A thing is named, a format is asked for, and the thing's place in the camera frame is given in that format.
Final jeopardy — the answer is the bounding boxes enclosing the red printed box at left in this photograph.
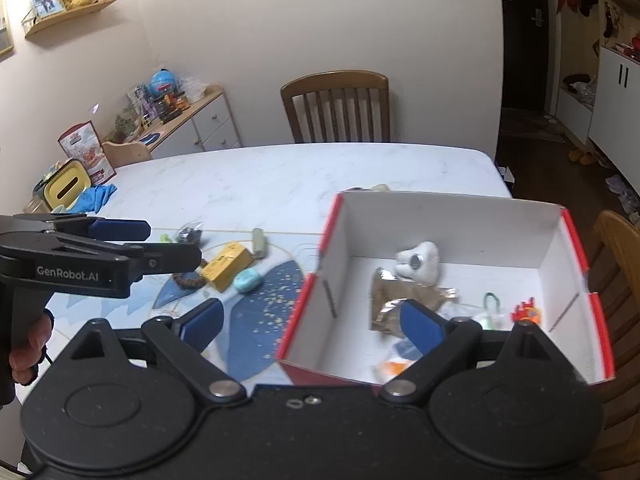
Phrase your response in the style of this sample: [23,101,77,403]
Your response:
[57,121,117,185]

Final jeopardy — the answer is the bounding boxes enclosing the white wall cabinet unit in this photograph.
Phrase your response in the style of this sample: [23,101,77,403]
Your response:
[555,0,640,186]

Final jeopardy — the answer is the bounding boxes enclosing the white wooden sideboard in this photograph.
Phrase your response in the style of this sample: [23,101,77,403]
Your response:
[102,85,243,161]

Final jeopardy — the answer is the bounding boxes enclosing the small red toy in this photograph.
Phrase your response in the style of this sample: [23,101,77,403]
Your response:
[511,298,542,324]

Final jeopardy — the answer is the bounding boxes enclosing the blue rubber gloves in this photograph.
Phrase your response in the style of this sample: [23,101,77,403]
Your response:
[67,183,117,213]

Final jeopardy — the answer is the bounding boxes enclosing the person's left hand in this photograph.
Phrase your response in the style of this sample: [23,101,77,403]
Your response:
[8,308,55,387]

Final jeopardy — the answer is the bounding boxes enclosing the brown hair scrunchie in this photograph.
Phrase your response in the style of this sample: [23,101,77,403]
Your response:
[172,271,206,291]

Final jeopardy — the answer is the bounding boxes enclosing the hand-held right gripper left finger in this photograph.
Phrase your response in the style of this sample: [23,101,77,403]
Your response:
[70,298,248,404]

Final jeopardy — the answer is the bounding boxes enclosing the cartoon face charm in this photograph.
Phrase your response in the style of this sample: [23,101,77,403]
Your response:
[470,291,503,331]

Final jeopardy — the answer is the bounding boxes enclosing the blue globe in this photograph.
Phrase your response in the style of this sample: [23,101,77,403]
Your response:
[151,68,180,96]

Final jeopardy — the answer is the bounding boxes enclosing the yellow tissue box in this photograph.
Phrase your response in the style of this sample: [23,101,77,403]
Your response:
[44,159,92,208]

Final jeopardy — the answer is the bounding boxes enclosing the clear plastic bag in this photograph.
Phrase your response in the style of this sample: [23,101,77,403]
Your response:
[177,77,207,101]

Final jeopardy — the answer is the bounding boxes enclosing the yellow carton box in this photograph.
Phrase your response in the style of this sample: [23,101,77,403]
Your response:
[201,241,254,292]

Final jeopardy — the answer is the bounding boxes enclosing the grey doormat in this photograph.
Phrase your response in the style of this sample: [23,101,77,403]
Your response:
[500,110,566,137]

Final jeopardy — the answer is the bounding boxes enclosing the brown slatted wooden chair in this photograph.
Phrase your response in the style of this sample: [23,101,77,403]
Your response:
[280,70,391,145]

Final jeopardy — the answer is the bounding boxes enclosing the dark wooden door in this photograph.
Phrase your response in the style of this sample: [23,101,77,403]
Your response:
[497,0,563,113]

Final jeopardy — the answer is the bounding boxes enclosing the clear bag of dark bits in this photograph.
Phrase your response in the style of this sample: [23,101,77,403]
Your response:
[175,221,204,247]

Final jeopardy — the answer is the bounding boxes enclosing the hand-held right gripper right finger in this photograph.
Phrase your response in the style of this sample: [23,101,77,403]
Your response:
[379,299,578,403]

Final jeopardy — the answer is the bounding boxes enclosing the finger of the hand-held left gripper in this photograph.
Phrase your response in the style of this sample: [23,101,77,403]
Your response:
[124,242,203,284]
[54,215,152,242]

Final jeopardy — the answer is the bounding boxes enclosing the red shoe box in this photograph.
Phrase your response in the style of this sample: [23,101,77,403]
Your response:
[275,190,617,387]

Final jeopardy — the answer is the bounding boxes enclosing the white plastic bag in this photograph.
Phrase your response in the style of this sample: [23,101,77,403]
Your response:
[371,337,426,386]

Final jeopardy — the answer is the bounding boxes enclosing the gold foil wrapper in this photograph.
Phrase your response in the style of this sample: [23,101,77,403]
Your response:
[369,267,460,333]

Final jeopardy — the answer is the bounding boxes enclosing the small pale wooden chair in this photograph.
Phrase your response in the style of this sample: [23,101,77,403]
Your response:
[101,140,152,168]

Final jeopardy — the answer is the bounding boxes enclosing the teal round ball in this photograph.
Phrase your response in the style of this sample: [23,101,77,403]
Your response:
[234,267,264,294]

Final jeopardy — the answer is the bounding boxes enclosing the wooden wall shelf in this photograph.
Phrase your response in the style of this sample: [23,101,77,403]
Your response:
[21,0,118,37]

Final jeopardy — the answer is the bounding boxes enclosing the light wooden round-back chair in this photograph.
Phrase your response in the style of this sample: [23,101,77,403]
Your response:
[585,210,640,471]

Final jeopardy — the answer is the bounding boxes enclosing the small photo frame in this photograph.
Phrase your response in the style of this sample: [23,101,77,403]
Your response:
[27,0,65,17]

